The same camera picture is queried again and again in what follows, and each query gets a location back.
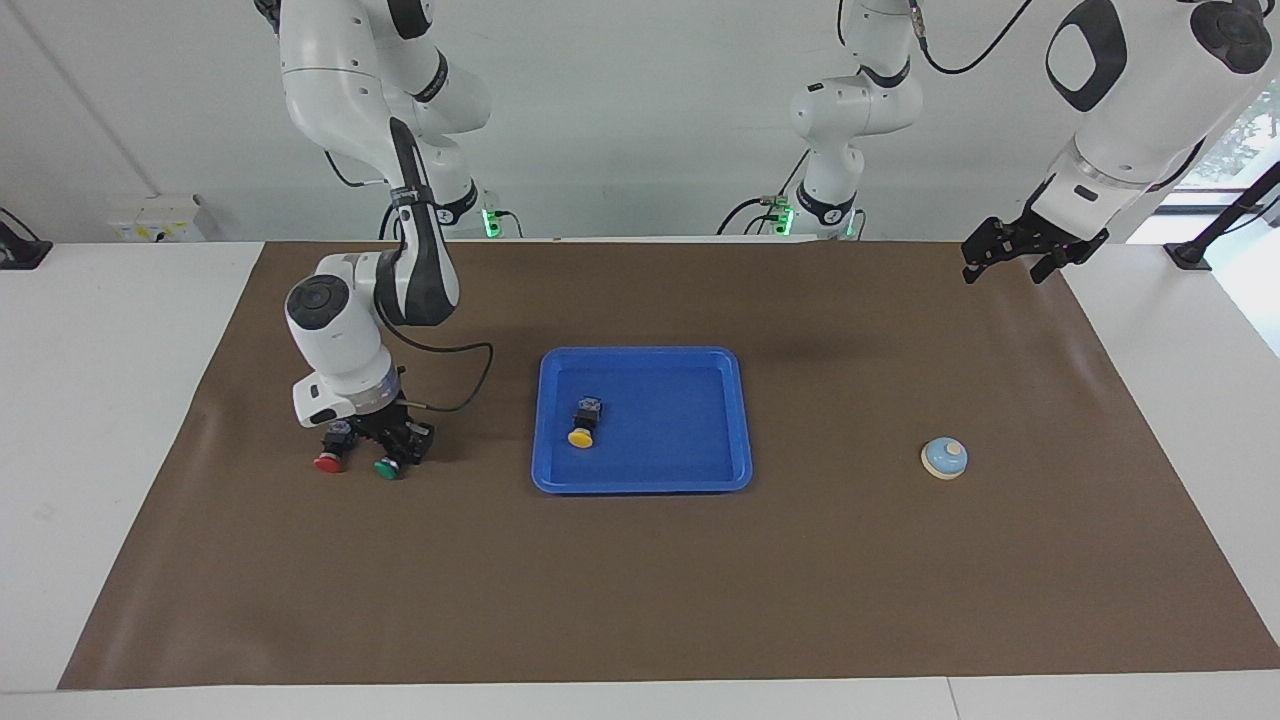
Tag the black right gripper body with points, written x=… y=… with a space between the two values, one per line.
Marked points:
x=380 y=418

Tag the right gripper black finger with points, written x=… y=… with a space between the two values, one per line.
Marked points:
x=418 y=442
x=368 y=444

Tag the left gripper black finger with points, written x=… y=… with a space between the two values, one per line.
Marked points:
x=1050 y=265
x=990 y=245

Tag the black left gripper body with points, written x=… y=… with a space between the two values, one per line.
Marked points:
x=1045 y=240

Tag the green push button switch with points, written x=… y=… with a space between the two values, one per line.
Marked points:
x=388 y=468

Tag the red push button switch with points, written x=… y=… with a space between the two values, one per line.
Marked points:
x=327 y=463

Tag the yellow push button switch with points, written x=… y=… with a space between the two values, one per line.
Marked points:
x=580 y=437

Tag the light blue desk bell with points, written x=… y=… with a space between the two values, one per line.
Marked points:
x=943 y=458

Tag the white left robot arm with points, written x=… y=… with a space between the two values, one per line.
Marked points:
x=1140 y=100

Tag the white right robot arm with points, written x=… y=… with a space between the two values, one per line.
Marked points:
x=330 y=80

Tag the blue plastic tray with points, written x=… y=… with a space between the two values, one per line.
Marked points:
x=670 y=440

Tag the black stand with pole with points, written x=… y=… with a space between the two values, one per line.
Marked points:
x=1190 y=255

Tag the window with green foliage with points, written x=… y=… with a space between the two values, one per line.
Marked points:
x=1250 y=135

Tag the brown table mat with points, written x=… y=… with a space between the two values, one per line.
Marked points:
x=640 y=580

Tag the black table clamp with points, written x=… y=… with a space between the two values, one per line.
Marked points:
x=20 y=252

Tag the white wall outlet box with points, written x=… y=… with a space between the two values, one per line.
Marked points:
x=150 y=220

